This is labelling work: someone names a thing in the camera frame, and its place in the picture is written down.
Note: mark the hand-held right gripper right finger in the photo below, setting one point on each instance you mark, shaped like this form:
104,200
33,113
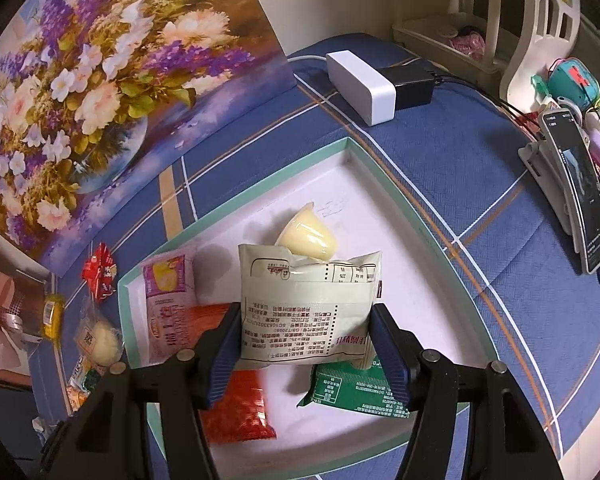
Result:
390,360

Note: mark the white phone stand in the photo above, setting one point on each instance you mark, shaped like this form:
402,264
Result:
545,170

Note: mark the yellow jelly cup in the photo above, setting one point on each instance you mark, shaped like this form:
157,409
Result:
305,235

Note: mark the white tray with teal rim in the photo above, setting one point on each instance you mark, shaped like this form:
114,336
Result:
365,210

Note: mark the yellow orange cake packet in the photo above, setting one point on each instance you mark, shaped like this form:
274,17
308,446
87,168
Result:
75,397

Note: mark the yellow snack packet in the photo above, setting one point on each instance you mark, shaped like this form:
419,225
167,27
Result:
54,315

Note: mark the orange red patterned packet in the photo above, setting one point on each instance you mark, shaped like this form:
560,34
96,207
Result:
240,405

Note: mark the green and white snack packet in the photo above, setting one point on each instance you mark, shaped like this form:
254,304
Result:
87,380

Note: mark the teal toy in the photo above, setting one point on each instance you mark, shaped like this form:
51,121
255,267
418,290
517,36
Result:
570,80

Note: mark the white shelf rack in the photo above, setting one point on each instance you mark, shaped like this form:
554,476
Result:
525,60

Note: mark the pink flower bouquet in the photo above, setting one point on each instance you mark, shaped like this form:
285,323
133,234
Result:
5,320

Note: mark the black smartphone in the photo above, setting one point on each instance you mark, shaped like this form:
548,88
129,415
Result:
580,185

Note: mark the white power box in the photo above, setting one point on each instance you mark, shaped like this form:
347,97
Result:
360,85

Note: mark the pink item in rack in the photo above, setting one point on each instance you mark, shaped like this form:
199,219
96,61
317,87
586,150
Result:
466,41

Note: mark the dark green snack packet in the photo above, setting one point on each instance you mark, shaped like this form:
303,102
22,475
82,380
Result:
350,385

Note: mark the red snack packet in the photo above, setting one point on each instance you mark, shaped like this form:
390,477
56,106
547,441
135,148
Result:
100,270

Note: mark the clear packet with round bun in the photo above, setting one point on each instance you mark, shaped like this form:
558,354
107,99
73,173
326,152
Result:
102,342

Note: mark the white bread packet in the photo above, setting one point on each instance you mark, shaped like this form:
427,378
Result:
300,310

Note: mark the pink snack packet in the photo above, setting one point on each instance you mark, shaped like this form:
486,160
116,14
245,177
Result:
170,300

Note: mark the flower painting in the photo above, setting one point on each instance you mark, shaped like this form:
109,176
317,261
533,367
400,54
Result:
105,85

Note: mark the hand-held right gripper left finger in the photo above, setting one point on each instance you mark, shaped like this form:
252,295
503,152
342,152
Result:
222,360

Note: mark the black power adapter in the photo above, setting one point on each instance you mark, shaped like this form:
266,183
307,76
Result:
410,85

